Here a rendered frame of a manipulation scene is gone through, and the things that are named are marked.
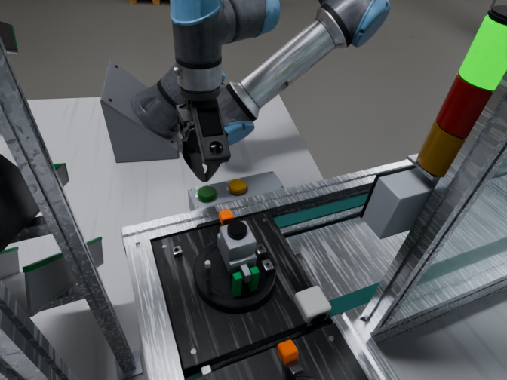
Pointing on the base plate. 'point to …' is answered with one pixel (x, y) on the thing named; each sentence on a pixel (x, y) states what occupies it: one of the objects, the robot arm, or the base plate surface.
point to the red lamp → (462, 107)
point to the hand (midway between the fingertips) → (206, 179)
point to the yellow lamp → (439, 151)
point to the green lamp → (487, 56)
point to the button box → (258, 182)
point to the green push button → (207, 193)
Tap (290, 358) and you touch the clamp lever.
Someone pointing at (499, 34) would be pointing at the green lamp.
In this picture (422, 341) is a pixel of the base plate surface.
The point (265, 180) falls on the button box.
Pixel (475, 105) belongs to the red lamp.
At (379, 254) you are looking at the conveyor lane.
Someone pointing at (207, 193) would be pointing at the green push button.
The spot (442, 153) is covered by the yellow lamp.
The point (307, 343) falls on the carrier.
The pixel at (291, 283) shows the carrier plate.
